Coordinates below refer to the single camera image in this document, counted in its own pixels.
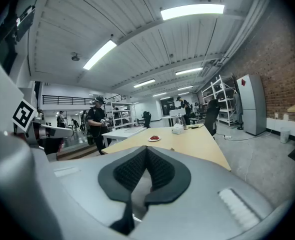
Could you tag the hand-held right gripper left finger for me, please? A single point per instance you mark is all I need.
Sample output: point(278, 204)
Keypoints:
point(117, 184)

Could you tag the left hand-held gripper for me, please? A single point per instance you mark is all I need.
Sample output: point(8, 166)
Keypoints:
point(23, 114)

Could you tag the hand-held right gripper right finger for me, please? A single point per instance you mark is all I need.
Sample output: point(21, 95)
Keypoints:
point(172, 184)

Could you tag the white round plate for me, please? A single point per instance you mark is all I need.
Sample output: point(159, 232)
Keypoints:
point(154, 140)

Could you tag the black railing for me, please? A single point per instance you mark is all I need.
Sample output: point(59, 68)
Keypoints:
point(67, 100)

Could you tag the white table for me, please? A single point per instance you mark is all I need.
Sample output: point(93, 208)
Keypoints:
point(120, 135)

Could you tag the white tissue box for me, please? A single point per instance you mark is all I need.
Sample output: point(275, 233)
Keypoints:
point(177, 129)

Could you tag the grey tray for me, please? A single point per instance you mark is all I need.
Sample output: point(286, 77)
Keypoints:
point(133, 129)

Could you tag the shiny steel kettle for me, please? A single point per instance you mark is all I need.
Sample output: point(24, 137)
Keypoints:
point(180, 121)

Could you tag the white metal shelf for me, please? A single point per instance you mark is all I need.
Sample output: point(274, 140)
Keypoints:
point(218, 101)
point(121, 114)

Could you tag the white power strip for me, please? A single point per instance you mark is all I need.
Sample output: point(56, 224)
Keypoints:
point(227, 136)

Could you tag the black office chair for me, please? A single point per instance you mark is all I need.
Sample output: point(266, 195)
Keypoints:
point(212, 117)

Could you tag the black overhead device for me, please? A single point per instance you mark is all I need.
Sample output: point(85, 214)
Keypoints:
point(22, 24)

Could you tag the ceiling light panel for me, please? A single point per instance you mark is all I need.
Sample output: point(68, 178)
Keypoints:
point(100, 54)
point(192, 11)
point(144, 83)
point(188, 71)

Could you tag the grey coat on rack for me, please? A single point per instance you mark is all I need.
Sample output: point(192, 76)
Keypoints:
point(238, 106)

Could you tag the grey metal cabinet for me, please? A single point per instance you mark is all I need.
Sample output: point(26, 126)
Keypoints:
point(252, 104)

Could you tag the white waste bin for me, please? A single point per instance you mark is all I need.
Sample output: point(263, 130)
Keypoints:
point(285, 135)

